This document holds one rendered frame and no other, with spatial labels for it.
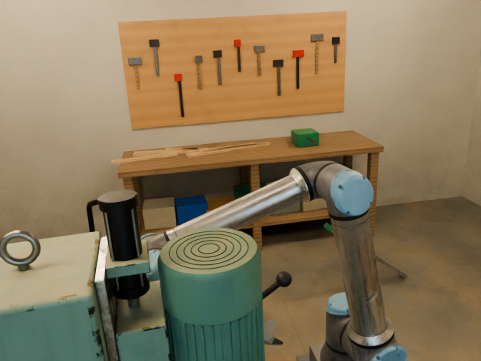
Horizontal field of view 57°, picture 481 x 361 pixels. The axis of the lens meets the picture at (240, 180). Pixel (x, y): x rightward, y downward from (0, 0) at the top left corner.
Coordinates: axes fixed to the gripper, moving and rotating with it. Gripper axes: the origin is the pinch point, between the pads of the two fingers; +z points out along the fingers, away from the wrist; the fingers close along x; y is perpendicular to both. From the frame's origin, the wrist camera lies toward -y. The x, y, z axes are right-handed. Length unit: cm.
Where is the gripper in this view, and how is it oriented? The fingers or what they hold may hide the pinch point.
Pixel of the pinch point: (266, 324)
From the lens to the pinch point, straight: 102.7
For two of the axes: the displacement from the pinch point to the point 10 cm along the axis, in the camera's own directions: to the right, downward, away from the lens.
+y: 5.0, -6.1, 6.1
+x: 4.9, 7.8, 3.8
